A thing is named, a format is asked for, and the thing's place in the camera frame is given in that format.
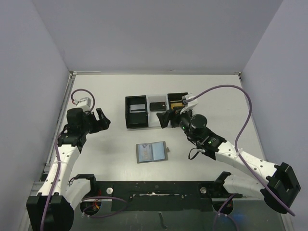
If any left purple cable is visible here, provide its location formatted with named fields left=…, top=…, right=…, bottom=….
left=40, top=89, right=128, bottom=231

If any white VIP card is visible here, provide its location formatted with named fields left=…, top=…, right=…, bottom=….
left=129, top=104, right=146, bottom=113

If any black card in tray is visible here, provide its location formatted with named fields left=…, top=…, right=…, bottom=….
left=150, top=102, right=166, bottom=112

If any black loop cable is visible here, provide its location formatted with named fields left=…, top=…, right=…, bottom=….
left=187, top=147, right=204, bottom=160

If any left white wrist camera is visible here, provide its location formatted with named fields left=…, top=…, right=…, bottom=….
left=72, top=97, right=92, bottom=111

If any purple cable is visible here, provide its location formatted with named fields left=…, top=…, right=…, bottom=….
left=40, top=89, right=128, bottom=231
left=192, top=84, right=296, bottom=231

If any gold card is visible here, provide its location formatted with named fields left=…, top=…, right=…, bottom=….
left=170, top=102, right=183, bottom=110

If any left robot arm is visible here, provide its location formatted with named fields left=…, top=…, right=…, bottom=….
left=26, top=107, right=111, bottom=231

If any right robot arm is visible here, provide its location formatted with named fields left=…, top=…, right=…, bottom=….
left=156, top=109, right=301, bottom=215

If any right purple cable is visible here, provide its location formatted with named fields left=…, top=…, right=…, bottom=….
left=192, top=84, right=296, bottom=231

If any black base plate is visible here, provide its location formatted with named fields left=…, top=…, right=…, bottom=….
left=80, top=181, right=231, bottom=215

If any silver diamond VIP card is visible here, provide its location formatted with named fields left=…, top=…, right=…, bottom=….
left=137, top=144, right=154, bottom=162

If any black white sorting tray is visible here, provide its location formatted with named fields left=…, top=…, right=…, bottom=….
left=125, top=92, right=187, bottom=129

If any grey card holder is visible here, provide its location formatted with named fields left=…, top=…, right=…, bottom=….
left=135, top=141, right=170, bottom=164

